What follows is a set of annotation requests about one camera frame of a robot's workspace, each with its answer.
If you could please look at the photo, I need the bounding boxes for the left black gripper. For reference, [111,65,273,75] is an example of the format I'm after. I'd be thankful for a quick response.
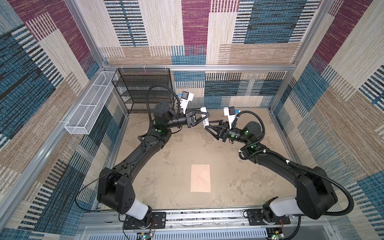
[164,110,208,132]

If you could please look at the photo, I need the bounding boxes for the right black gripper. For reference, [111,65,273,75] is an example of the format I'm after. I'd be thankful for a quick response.
[205,118,250,144]

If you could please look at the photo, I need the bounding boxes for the pale pink envelope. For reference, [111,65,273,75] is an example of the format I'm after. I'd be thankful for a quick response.
[190,165,211,193]

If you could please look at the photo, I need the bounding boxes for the white glue stick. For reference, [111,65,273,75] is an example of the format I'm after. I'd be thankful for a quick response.
[201,107,209,127]

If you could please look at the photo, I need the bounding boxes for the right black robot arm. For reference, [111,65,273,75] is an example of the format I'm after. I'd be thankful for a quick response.
[205,121,338,224]

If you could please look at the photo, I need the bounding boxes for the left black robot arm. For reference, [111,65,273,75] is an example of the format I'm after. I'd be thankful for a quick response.
[97,102,210,225]

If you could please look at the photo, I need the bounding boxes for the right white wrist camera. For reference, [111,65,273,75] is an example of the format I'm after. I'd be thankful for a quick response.
[224,106,240,129]

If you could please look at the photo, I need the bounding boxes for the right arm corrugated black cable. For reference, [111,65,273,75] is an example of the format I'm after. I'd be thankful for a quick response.
[233,110,355,240]

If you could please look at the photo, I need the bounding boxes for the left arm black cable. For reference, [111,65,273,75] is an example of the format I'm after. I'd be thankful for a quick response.
[74,84,184,240]

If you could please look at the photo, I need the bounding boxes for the black wire mesh shelf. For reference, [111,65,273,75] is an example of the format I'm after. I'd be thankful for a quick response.
[112,68,176,114]

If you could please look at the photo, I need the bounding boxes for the aluminium mounting rail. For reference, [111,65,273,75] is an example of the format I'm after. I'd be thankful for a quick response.
[75,207,335,240]

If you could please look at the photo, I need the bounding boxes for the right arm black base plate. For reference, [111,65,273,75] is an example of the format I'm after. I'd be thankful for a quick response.
[243,209,291,226]

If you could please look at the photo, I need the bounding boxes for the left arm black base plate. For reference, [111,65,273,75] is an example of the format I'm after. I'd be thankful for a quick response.
[123,212,167,230]

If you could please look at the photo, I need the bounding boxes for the white wire mesh basket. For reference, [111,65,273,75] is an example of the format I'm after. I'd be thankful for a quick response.
[65,72,115,135]

